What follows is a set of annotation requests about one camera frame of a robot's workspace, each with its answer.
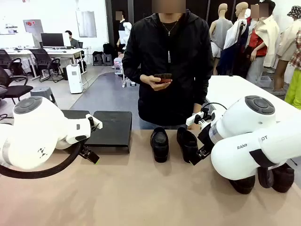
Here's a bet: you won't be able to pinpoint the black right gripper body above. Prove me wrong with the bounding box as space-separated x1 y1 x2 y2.
198 123 214 153

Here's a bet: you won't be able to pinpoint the black buckle strap shoe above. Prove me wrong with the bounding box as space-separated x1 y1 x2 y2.
176 127 199 164

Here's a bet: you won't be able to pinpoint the black leather dress shoe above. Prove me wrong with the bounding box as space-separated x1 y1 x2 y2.
228 174 256 195
257 163 295 194

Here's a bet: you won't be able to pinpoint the red shoe brush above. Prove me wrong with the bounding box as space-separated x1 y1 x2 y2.
154 73 173 84

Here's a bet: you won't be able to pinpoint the person's left forearm black sleeve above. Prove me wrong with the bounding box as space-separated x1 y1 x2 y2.
192 77 214 106

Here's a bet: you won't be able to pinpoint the person's right forearm black sleeve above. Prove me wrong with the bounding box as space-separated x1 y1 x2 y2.
122 63 144 83

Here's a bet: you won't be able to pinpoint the black shoe stand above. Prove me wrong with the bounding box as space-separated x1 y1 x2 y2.
83 110 133 154
60 109 91 121

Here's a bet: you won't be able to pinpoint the person's left hand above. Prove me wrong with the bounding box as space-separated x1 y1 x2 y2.
188 103 203 130

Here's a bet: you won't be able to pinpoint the person's right hand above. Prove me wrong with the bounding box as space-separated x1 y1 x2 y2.
140 73 170 91

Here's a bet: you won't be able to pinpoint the black chunky loafer grey insole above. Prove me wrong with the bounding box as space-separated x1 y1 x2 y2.
150 127 170 163

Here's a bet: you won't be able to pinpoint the person in black jacket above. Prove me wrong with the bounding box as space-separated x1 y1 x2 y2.
121 9 214 130

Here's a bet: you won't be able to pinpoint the white side table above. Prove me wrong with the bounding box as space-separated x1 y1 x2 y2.
206 75 301 123

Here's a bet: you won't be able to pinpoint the white air purifier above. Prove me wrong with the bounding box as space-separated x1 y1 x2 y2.
66 64 84 95

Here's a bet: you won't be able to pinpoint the grey plastic stool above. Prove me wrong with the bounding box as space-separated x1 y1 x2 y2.
30 86 58 107

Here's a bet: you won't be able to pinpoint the grey plastic basket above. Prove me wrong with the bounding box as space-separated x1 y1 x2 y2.
256 75 274 89

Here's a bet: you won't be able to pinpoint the translucent storage box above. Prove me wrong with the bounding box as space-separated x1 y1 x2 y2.
113 57 124 76

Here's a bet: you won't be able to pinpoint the dark stool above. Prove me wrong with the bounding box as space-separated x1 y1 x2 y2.
92 51 104 66
103 53 114 66

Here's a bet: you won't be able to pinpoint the neon green trousers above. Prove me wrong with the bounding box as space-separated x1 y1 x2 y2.
284 69 301 110

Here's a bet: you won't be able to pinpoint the black office chair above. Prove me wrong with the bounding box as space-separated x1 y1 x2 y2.
0 67 34 105
0 49 29 76
29 48 64 83

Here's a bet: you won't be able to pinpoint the mannequin in white navy jacket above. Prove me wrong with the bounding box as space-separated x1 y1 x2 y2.
222 1 250 76

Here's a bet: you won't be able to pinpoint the black bag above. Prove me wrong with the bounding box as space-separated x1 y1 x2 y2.
103 43 116 56

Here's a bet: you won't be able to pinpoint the white office desk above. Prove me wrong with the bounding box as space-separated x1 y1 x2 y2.
0 48 85 78

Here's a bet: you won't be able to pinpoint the mannequin in grey tank top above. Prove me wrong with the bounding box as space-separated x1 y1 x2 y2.
210 3 234 58

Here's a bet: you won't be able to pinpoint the seated person at desk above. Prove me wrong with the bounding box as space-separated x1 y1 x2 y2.
65 30 81 49

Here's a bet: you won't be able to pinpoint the white monitor back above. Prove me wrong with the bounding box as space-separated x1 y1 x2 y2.
62 32 71 48

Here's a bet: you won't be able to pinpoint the black computer monitor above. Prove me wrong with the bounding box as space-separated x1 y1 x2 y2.
40 32 65 48

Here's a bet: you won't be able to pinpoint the mannequin red top cream jacket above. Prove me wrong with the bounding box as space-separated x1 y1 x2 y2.
246 0 280 82

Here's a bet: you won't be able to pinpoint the mannequin in beige jacket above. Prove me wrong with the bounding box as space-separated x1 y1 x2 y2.
274 14 301 95

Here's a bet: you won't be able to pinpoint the standing person dark clothes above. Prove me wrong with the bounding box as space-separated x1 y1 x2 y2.
116 10 128 55

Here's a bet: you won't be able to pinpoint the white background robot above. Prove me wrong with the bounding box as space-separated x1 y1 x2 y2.
122 21 133 49

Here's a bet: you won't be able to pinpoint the grey panel with red signs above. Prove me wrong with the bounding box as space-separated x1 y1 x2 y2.
23 19 44 48

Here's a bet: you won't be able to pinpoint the patterned bucket hat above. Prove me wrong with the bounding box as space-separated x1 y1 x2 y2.
287 6 301 17

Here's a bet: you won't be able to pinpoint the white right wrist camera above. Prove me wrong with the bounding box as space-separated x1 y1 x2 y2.
185 111 205 127

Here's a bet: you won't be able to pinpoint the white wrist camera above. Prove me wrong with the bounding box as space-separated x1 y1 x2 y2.
85 113 103 130
185 111 205 127

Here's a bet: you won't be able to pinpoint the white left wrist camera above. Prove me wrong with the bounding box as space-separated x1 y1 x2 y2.
85 113 103 130

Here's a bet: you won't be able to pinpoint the thick black arm hose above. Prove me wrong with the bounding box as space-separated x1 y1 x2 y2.
0 141 82 179

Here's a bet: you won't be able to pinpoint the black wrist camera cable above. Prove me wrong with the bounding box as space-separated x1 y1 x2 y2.
201 102 228 118

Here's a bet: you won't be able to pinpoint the silver cross necklace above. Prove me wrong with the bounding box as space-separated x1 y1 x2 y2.
161 14 182 37

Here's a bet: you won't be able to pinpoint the wall poster board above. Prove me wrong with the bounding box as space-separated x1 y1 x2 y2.
75 10 97 38

